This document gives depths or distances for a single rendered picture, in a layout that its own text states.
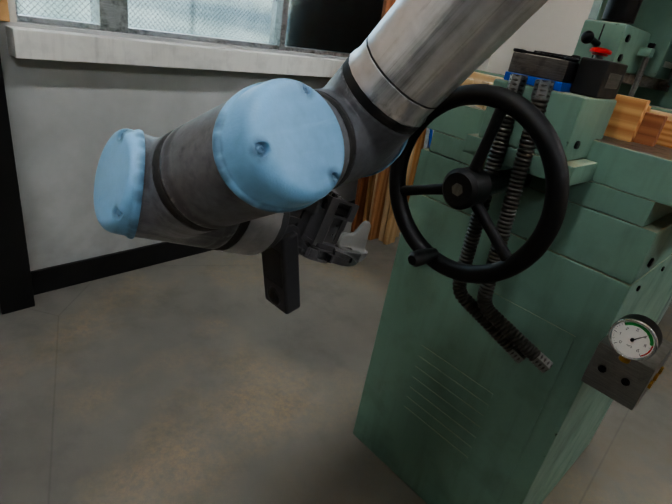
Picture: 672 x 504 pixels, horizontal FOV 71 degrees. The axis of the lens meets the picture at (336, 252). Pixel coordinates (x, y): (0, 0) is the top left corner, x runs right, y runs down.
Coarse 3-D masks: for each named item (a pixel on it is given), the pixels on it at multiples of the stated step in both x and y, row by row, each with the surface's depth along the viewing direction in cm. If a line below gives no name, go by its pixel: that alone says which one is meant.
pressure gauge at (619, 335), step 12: (612, 324) 69; (624, 324) 68; (636, 324) 67; (648, 324) 66; (612, 336) 69; (624, 336) 68; (636, 336) 67; (648, 336) 66; (660, 336) 66; (624, 348) 68; (636, 348) 67; (648, 348) 66; (624, 360) 70; (636, 360) 67
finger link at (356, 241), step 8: (360, 224) 62; (368, 224) 63; (344, 232) 61; (352, 232) 62; (360, 232) 63; (368, 232) 64; (344, 240) 61; (352, 240) 62; (360, 240) 63; (344, 248) 62; (352, 248) 63; (360, 248) 64; (360, 256) 63
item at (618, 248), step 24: (432, 168) 94; (456, 168) 90; (504, 192) 84; (528, 192) 81; (528, 216) 81; (576, 216) 76; (600, 216) 73; (576, 240) 76; (600, 240) 74; (624, 240) 71; (648, 240) 69; (600, 264) 74; (624, 264) 72; (648, 264) 73
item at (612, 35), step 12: (588, 24) 79; (600, 24) 78; (612, 24) 77; (624, 24) 76; (600, 36) 78; (612, 36) 77; (624, 36) 76; (636, 36) 80; (648, 36) 84; (576, 48) 81; (588, 48) 80; (612, 48) 77; (624, 48) 79; (636, 48) 82; (612, 60) 78; (624, 60) 81; (636, 60) 85
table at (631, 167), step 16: (448, 112) 89; (464, 112) 86; (480, 112) 84; (432, 128) 92; (448, 128) 89; (464, 128) 87; (464, 144) 77; (592, 144) 72; (608, 144) 70; (624, 144) 72; (640, 144) 75; (656, 144) 79; (512, 160) 72; (576, 160) 70; (592, 160) 72; (608, 160) 71; (624, 160) 69; (640, 160) 68; (656, 160) 66; (544, 176) 69; (576, 176) 67; (592, 176) 72; (608, 176) 71; (624, 176) 70; (640, 176) 68; (656, 176) 67; (640, 192) 68; (656, 192) 67
